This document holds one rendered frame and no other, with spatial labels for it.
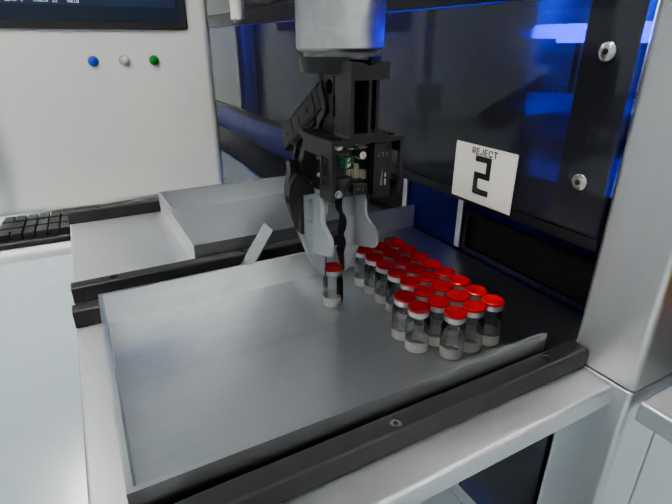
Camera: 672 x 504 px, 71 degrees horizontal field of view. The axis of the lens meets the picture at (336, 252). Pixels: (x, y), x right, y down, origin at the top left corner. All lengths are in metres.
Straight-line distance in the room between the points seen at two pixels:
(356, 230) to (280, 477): 0.26
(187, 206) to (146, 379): 0.47
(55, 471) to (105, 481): 1.35
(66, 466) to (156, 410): 1.32
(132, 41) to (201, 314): 0.77
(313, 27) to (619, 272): 0.31
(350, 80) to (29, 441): 1.65
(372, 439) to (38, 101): 1.00
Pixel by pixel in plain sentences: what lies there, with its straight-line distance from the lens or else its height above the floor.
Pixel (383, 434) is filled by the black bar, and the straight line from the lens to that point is 0.35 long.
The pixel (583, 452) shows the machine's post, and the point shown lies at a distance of 0.54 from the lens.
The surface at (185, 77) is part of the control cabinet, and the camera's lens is 1.19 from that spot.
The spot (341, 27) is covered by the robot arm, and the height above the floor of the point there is 1.16.
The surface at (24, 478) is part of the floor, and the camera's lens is 1.75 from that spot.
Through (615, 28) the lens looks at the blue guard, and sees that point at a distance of 0.43.
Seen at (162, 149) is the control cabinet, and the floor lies 0.92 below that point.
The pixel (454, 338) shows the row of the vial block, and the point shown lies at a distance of 0.44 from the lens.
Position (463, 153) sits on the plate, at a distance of 0.53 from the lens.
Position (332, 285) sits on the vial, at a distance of 0.50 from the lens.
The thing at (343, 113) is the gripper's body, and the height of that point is 1.09.
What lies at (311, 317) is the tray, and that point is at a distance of 0.50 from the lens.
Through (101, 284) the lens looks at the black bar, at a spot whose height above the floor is 0.90.
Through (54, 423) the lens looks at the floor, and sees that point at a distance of 1.90.
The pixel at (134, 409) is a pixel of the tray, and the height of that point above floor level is 0.88.
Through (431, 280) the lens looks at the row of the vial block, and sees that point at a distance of 0.49.
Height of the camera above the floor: 1.15
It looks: 24 degrees down
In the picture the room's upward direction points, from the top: straight up
